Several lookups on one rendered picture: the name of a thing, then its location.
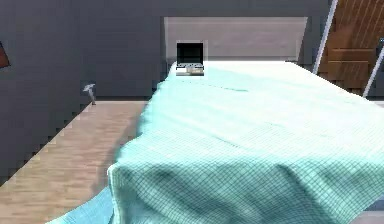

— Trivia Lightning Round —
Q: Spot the brown wooden door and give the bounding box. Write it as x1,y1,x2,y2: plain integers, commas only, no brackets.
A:
312,0,384,98

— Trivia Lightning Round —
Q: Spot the red framed wall picture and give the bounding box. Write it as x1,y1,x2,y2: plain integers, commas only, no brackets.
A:
0,41,11,70

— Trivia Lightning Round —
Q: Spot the open black laptop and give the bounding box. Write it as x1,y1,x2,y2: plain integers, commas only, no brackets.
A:
175,41,205,77

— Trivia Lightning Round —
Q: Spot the bed with turquoise cover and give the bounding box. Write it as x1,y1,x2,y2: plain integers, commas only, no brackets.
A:
46,16,384,224

